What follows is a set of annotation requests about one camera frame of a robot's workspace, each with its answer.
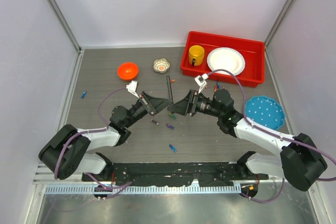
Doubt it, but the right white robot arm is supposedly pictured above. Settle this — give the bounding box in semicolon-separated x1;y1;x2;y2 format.
168;89;328;191

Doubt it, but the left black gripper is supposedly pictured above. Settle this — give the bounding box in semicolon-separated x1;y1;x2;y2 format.
123;91;172;129

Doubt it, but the yellow mug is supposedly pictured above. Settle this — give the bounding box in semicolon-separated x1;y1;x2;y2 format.
188;45;205;66

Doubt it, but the purple battery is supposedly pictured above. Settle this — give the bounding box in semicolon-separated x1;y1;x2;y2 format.
165;124;175;130

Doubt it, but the blue polka dot plate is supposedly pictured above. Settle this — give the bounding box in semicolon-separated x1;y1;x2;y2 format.
245;95;286;130

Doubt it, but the small patterned bowl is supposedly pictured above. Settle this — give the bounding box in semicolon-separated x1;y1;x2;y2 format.
153;58;171;73

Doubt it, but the blue battery near front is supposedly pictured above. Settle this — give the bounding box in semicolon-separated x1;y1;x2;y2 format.
169;144;177;153

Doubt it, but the white slotted cable duct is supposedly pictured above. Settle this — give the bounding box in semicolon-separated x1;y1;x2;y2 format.
44;183;241;195

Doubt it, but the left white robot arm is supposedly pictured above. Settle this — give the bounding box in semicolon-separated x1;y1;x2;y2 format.
38;91;173;182

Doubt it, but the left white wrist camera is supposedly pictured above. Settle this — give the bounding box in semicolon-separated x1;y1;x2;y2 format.
126;80;139;99

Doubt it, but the white paper plate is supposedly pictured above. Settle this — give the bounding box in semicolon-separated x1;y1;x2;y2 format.
207;47;245;76

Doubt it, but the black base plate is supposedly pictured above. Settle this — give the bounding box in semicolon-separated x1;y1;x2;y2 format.
81;161;270;187

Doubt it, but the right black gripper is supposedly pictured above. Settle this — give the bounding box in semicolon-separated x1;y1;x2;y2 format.
168;90;223;118

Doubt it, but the black remote control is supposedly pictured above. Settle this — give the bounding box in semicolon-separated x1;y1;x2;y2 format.
166;76;173;105

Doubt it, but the orange bowl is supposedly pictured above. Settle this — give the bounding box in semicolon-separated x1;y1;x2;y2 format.
117;62;139;81

